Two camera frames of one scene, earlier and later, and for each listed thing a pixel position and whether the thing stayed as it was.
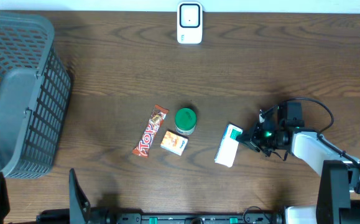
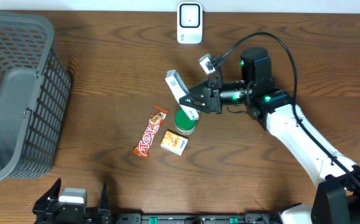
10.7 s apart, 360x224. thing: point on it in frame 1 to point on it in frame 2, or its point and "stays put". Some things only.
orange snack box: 174,142 stays put
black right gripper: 252,139 to 211,96
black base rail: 199,219 stays put
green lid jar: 185,121 stays put
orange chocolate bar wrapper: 143,145 stays put
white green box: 228,146 to 180,90
